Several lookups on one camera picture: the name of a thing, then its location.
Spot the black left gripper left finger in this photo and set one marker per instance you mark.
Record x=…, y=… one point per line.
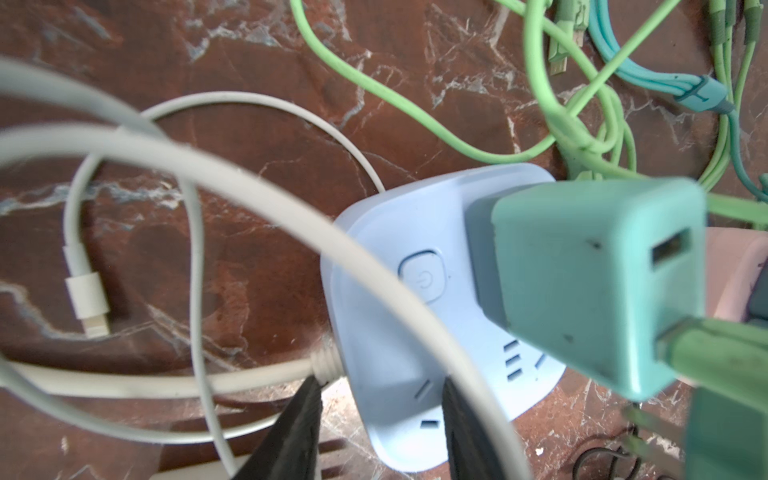
x=290, y=449

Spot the light green charger plug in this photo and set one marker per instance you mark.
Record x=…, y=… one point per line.
x=593, y=273

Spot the pink power strip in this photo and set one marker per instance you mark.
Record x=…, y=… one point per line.
x=734, y=259

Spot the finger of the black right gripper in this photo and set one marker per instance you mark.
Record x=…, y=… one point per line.
x=724, y=439

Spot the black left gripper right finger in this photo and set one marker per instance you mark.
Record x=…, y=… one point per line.
x=470, y=452

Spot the blue power strip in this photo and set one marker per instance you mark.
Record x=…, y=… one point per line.
x=406, y=307

